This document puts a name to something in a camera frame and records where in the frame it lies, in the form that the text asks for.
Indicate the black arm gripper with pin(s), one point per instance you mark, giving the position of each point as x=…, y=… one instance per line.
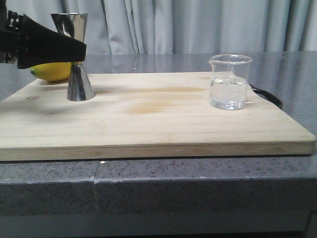
x=29, y=43

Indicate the steel double jigger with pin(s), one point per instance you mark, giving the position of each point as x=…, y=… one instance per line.
x=74, y=25

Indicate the glass measuring beaker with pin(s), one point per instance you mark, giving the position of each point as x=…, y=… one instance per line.
x=229, y=81

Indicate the yellow lemon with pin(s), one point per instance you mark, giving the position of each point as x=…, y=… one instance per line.
x=56, y=71

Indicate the grey curtain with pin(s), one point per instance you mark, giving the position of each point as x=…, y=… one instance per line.
x=147, y=27

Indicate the wooden cutting board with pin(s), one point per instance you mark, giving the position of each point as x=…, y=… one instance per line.
x=142, y=115

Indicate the black cutting board handle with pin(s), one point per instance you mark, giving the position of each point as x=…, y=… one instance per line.
x=268, y=96

